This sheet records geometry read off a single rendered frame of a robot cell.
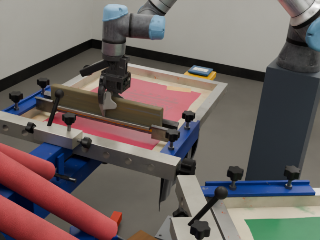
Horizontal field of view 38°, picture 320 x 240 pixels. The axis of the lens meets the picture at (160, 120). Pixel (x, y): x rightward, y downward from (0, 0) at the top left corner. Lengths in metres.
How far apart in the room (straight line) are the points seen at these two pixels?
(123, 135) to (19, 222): 0.83
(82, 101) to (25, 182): 0.74
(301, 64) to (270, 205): 0.54
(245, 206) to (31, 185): 0.61
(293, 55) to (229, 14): 3.57
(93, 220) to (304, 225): 0.58
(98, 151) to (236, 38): 4.00
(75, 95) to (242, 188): 0.66
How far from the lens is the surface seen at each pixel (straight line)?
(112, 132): 1.60
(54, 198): 0.93
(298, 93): 1.65
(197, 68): 2.28
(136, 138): 1.57
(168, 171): 1.28
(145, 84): 2.04
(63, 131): 1.33
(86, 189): 3.02
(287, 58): 1.66
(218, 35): 5.26
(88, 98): 1.59
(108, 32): 1.46
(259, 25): 5.15
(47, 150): 1.31
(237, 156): 3.59
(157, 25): 1.45
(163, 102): 1.87
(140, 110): 1.52
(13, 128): 1.48
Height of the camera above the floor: 1.67
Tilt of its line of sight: 25 degrees down
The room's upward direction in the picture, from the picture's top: 6 degrees clockwise
